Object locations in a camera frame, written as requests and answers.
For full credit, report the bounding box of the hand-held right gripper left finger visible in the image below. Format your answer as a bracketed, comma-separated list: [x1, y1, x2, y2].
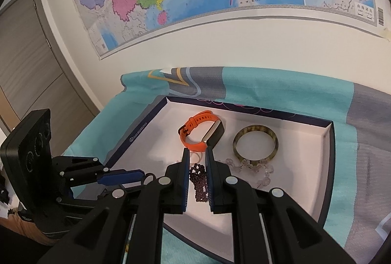
[37, 148, 191, 264]

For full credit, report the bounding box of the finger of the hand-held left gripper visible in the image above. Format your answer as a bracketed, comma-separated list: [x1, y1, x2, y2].
[99, 181, 148, 195]
[97, 169, 146, 187]

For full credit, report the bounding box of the amber bangle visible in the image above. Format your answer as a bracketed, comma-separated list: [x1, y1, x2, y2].
[233, 124, 278, 167]

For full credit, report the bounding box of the dark blue shallow box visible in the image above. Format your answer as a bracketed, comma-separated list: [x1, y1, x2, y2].
[101, 95, 335, 263]

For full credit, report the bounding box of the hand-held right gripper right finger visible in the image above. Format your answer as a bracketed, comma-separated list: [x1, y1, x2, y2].
[205, 148, 373, 264]

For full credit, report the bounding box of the orange smart watch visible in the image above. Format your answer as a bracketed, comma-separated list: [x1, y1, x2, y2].
[178, 110, 226, 152]

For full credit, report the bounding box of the purple bead bracelet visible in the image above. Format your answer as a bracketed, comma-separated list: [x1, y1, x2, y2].
[189, 163, 210, 203]

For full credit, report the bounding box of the teal grey printed tablecloth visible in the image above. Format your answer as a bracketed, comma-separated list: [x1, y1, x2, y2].
[69, 66, 391, 264]

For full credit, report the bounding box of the clear crystal bead bracelet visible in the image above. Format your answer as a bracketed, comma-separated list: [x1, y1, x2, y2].
[224, 157, 272, 189]

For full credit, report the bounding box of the grey wooden door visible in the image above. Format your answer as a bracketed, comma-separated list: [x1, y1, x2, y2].
[0, 0, 101, 136]

